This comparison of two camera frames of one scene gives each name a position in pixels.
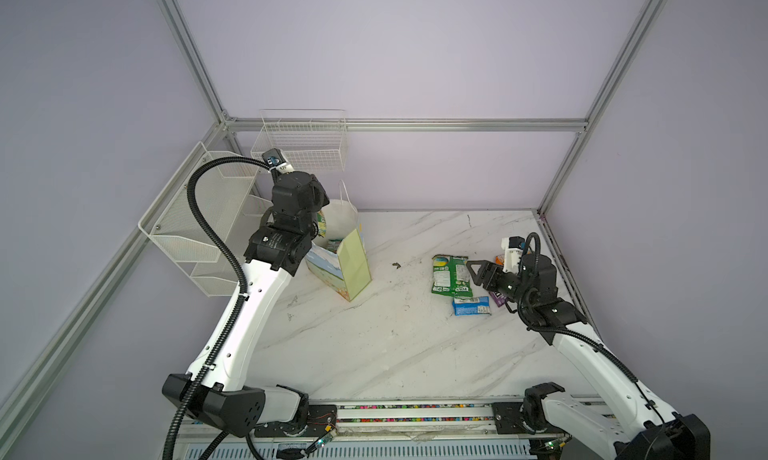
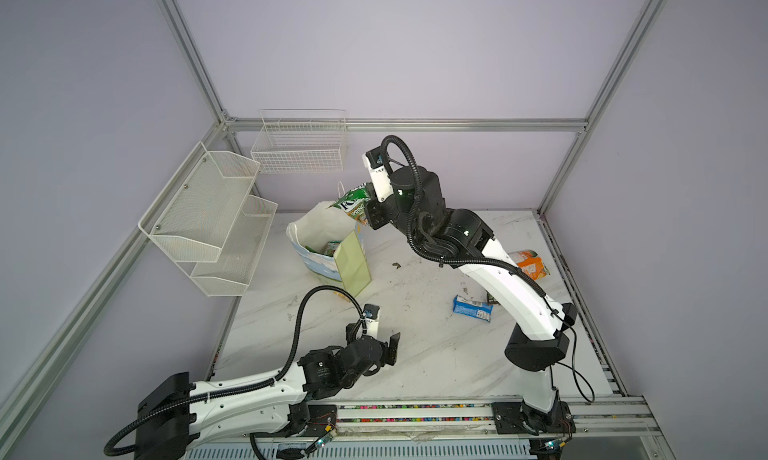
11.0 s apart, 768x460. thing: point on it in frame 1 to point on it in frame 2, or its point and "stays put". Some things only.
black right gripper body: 509,285 to 383,213
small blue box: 471,305 stays put
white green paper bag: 340,259 stays put
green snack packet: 451,276 to 354,202
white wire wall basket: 308,139 stays put
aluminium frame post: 189,44 stays put
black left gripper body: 321,200 to 383,360
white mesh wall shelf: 232,200 stays put
